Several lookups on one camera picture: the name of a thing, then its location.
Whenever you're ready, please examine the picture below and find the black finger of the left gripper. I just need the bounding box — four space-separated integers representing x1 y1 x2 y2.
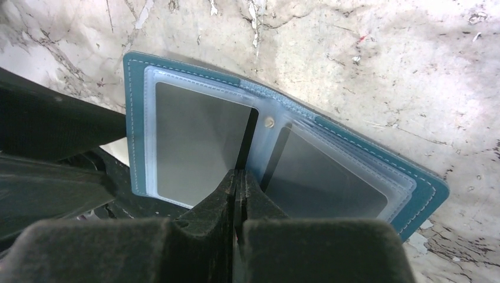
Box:
1 154 117 244
1 68 126 161

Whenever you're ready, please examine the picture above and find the grey card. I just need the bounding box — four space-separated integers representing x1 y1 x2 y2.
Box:
261 126 388 218

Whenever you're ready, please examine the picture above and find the blue leather card holder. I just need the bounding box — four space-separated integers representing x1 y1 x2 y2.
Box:
123 51 450 239

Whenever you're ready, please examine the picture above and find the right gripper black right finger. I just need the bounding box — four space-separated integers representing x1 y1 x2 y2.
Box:
235 170 415 282

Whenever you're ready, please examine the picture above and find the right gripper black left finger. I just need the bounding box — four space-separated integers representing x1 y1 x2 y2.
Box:
1 170 237 282

